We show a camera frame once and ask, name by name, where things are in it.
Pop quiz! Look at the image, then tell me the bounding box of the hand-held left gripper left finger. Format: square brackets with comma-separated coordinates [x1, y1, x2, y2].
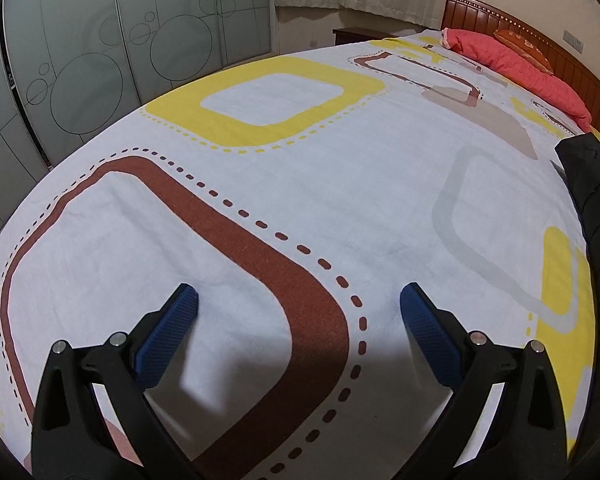
[30, 282, 201, 480]

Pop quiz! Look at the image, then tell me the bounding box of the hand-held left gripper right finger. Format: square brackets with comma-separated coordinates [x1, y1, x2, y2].
[399, 282, 569, 480]

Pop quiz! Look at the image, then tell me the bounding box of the black puffer jacket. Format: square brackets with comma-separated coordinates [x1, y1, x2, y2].
[554, 132, 600, 313]

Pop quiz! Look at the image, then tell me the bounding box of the patterned white bed sheet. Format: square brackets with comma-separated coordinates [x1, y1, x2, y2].
[0, 27, 600, 480]

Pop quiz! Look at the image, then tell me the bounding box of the coral red pillow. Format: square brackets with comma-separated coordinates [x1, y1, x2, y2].
[439, 27, 594, 134]

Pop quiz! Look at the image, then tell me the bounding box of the frosted glass wardrobe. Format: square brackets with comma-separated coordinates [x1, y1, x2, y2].
[0, 0, 274, 248]

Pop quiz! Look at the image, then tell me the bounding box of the brown wooden headboard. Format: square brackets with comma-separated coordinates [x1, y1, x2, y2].
[442, 0, 600, 137]

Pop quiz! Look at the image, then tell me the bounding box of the orange cushion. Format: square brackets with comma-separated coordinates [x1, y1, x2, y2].
[493, 28, 554, 75]

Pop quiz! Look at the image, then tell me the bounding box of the dark wooden nightstand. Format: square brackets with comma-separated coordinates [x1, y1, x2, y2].
[332, 27, 399, 47]

